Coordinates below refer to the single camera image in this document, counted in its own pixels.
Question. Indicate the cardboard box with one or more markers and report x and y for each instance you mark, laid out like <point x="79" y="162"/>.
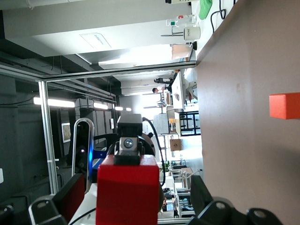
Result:
<point x="175" y="145"/>

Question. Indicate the clear plastic bottle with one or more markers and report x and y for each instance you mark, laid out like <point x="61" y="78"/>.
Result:
<point x="180" y="20"/>

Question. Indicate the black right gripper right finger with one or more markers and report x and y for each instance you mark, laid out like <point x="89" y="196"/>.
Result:
<point x="211" y="211"/>

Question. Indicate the aluminium frame beam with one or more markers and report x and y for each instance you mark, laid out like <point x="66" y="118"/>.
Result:
<point x="117" y="70"/>

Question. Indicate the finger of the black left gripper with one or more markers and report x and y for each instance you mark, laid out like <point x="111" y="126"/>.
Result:
<point x="127" y="150"/>

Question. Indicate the white mug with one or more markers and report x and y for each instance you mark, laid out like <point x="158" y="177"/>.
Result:
<point x="191" y="33"/>

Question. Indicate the black metal rack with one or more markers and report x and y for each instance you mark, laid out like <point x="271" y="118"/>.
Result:
<point x="187" y="123"/>

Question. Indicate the red cube block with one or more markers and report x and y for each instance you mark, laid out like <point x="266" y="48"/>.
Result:
<point x="127" y="192"/>

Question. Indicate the seated person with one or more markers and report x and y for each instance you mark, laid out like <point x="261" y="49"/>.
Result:
<point x="157" y="89"/>

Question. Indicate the framed wall picture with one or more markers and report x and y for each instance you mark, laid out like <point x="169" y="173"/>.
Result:
<point x="66" y="132"/>

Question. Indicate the green cloth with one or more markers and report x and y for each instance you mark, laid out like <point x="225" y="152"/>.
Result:
<point x="205" y="9"/>

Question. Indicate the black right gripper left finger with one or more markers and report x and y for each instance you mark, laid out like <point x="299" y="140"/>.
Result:
<point x="58" y="206"/>

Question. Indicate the orange cube block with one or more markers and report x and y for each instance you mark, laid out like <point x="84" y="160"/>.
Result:
<point x="284" y="106"/>

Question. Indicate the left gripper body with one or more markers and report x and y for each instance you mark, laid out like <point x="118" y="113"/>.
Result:
<point x="130" y="125"/>

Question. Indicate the aluminium frame post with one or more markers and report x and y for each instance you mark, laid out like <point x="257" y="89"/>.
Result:
<point x="48" y="140"/>

